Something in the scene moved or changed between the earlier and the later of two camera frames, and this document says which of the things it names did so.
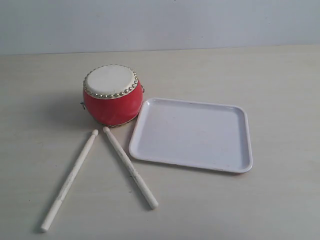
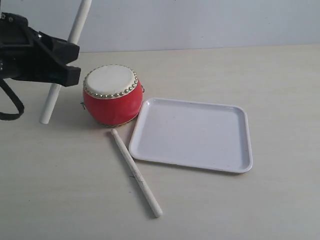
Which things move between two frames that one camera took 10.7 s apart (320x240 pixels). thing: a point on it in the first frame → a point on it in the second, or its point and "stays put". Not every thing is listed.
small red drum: [112, 94] stays put
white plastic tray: [203, 135] stays put
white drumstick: [69, 182] → [54, 91]
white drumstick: [152, 204] → [153, 203]
